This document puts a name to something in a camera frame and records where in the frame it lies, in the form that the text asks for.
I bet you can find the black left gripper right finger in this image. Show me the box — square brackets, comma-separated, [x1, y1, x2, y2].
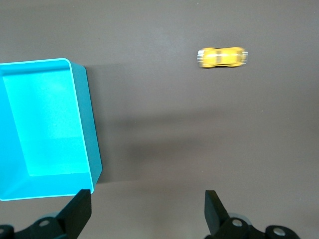
[204, 190, 300, 239]

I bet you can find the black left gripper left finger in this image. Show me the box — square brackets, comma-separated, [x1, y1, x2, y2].
[0, 188, 92, 239]

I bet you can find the yellow beetle toy car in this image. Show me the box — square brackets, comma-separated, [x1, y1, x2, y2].
[196, 46, 249, 69]

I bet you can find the teal plastic bin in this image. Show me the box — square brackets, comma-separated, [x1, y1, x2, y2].
[0, 58, 103, 201]

